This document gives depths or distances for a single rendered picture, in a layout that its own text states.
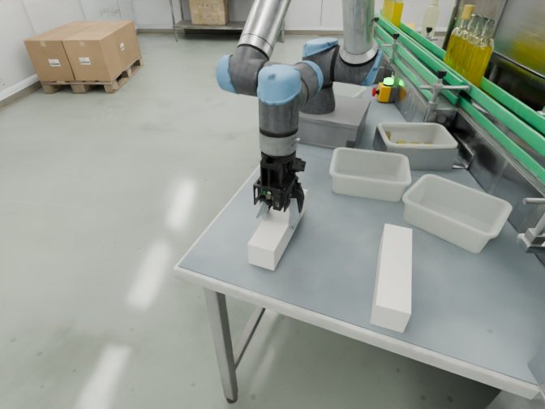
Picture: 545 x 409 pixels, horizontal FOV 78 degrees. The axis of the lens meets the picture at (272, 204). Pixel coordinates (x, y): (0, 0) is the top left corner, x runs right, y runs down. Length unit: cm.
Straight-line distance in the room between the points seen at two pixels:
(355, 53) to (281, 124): 57
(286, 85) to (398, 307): 44
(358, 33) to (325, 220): 53
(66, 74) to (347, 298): 420
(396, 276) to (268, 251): 26
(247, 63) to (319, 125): 54
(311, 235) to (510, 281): 44
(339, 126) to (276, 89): 63
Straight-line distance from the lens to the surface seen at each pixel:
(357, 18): 104
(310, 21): 722
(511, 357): 78
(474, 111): 131
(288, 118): 61
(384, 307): 67
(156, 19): 765
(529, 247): 84
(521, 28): 152
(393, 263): 74
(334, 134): 122
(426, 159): 118
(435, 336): 74
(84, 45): 438
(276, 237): 73
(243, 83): 73
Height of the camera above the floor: 133
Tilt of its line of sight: 38 degrees down
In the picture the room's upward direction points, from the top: straight up
